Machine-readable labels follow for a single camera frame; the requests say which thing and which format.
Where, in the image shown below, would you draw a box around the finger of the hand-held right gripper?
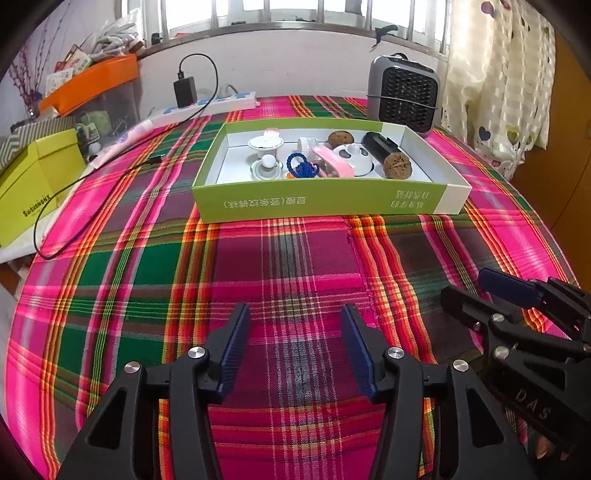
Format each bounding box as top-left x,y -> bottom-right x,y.
441,286 -> 591,366
478,268 -> 591,344

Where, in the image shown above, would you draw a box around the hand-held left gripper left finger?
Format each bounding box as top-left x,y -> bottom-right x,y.
55,302 -> 252,480

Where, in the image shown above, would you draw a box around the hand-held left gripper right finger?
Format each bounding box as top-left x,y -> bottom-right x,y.
341,304 -> 539,480

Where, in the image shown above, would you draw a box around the green white cardboard box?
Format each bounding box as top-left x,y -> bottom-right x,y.
191,117 -> 472,223

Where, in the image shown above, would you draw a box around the green base white knob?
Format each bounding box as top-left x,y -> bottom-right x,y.
250,154 -> 284,182

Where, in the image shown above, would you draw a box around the white panda toy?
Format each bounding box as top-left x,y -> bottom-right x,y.
333,143 -> 374,176

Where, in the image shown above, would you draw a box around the pink hair clip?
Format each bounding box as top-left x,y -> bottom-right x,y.
313,145 -> 354,179

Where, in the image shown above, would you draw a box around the blue cord orange bead charm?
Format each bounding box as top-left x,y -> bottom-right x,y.
283,152 -> 320,181

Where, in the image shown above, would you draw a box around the person's right hand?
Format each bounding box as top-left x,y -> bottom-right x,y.
530,428 -> 570,463

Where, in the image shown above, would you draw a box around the pink plaid cloth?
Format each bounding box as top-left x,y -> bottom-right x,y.
7,95 -> 583,480

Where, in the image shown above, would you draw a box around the wooden cabinet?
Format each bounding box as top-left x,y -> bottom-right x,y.
510,31 -> 591,288

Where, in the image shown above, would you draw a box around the black bike light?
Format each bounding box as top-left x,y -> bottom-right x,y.
361,131 -> 400,163

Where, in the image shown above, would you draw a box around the heart print curtain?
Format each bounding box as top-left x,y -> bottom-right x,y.
441,0 -> 557,182

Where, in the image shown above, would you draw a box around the grey fan heater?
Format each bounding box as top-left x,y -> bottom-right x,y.
367,54 -> 440,137

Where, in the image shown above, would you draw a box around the pink white tube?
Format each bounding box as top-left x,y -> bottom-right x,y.
88,121 -> 156,169

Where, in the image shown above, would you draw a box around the white power strip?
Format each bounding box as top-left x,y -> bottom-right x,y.
150,91 -> 257,128

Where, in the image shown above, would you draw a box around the yellow-green cardboard box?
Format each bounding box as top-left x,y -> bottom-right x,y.
0,129 -> 86,250

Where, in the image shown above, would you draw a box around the black charger adapter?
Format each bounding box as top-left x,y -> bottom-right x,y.
173,78 -> 199,108

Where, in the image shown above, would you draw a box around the black clip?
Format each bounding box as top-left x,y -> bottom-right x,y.
370,25 -> 398,49

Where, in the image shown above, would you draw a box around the grey chevron pattern box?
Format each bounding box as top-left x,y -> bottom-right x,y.
0,116 -> 77,160

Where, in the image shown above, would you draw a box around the clear bin with orange lid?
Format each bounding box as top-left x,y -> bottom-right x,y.
39,54 -> 140,136

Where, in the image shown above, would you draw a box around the colourful paper cards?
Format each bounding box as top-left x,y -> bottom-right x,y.
46,44 -> 91,91

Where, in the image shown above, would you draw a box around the white plastic bags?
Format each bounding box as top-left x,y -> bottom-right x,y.
90,9 -> 147,59

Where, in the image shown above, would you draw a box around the purple flower branches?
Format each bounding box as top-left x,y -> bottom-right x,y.
9,28 -> 61,117

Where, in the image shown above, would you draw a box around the black charger cable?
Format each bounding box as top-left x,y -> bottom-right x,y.
34,54 -> 221,260

